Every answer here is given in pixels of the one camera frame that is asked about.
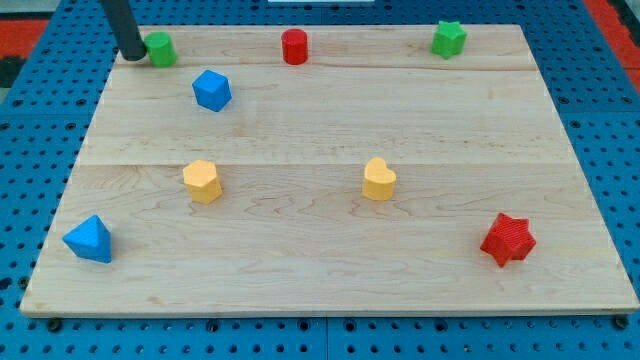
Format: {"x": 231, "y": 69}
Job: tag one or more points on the blue triangle block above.
{"x": 90, "y": 240}

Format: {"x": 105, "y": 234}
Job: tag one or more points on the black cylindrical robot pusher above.
{"x": 125, "y": 29}

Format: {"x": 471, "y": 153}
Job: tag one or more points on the yellow hexagon block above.
{"x": 202, "y": 182}

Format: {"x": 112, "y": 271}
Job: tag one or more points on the green cylinder block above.
{"x": 160, "y": 48}

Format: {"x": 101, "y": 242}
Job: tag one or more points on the blue cube block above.
{"x": 212, "y": 90}

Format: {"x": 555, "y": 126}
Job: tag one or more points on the green star block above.
{"x": 449, "y": 39}

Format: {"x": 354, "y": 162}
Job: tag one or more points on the light wooden board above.
{"x": 292, "y": 235}

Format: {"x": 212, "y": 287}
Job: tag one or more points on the red star block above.
{"x": 508, "y": 239}

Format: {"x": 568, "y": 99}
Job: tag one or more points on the red cylinder block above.
{"x": 294, "y": 44}

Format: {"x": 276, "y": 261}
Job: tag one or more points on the yellow heart block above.
{"x": 378, "y": 181}

